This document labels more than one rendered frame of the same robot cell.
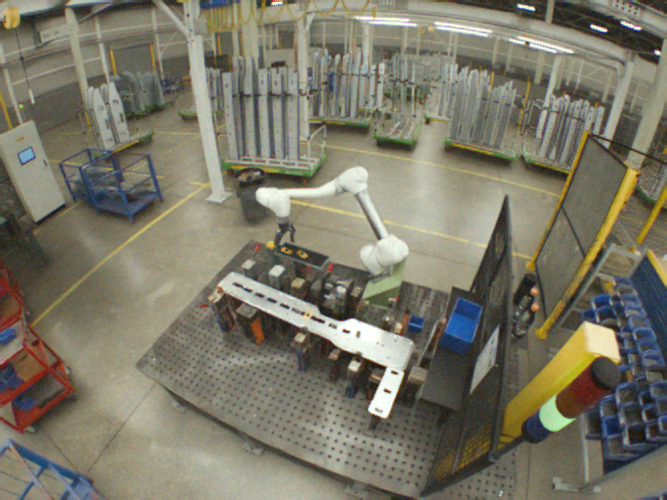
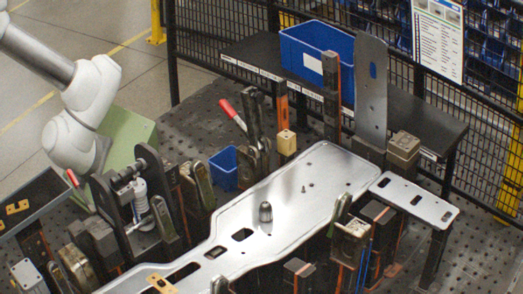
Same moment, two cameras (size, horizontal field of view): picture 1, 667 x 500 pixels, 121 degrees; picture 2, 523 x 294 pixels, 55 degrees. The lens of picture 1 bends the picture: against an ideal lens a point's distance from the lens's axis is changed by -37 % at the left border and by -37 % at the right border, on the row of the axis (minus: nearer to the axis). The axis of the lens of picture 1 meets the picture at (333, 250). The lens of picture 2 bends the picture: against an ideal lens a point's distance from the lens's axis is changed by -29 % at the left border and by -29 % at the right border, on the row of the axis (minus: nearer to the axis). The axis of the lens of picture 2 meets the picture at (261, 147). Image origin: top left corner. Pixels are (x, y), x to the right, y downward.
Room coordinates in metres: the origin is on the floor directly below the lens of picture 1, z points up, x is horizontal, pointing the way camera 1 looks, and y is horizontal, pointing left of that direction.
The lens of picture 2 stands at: (0.63, 0.95, 2.05)
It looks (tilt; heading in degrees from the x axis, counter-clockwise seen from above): 36 degrees down; 290
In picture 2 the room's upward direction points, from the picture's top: 3 degrees counter-clockwise
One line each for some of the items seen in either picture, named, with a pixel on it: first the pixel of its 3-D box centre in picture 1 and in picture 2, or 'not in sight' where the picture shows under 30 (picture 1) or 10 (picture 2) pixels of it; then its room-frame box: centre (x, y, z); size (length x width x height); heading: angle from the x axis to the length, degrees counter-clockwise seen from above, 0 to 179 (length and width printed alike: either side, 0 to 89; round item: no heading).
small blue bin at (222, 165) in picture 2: (415, 324); (230, 170); (1.31, -0.61, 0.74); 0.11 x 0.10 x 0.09; 64
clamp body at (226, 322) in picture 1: (222, 312); not in sight; (1.27, 0.76, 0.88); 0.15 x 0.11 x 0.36; 154
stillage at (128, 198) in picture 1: (121, 185); not in sight; (4.29, 3.87, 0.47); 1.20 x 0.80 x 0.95; 71
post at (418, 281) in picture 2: (375, 420); (435, 255); (0.57, -0.24, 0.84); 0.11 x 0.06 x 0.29; 154
